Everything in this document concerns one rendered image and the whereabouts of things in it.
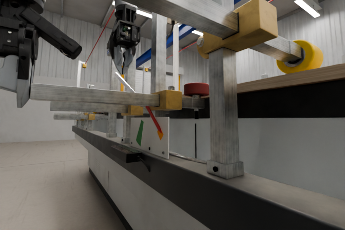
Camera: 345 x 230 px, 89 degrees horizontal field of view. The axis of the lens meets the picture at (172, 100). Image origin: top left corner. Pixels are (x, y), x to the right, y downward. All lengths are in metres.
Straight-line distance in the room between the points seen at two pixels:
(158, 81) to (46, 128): 7.69
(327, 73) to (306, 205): 0.27
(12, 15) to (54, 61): 8.00
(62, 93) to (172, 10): 0.27
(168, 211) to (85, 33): 8.69
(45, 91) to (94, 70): 8.08
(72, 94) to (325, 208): 0.43
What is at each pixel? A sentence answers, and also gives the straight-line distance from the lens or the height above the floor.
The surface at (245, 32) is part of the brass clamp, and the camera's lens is 0.30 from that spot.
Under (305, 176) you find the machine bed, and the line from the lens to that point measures 0.50.
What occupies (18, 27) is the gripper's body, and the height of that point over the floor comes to 0.95.
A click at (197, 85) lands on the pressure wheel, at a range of 0.54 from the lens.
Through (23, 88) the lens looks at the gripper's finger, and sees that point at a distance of 0.41.
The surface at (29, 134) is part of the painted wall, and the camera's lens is 8.17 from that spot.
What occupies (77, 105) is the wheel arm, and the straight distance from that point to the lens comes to 0.67.
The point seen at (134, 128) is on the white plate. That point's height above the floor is 0.77.
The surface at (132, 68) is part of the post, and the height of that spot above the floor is 1.01.
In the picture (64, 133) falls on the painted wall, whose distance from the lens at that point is 8.13.
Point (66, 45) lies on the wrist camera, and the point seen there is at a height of 0.94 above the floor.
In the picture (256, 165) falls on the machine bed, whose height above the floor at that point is 0.68.
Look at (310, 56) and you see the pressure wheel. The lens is 0.49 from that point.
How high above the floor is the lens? 0.79
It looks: 6 degrees up
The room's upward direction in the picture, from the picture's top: straight up
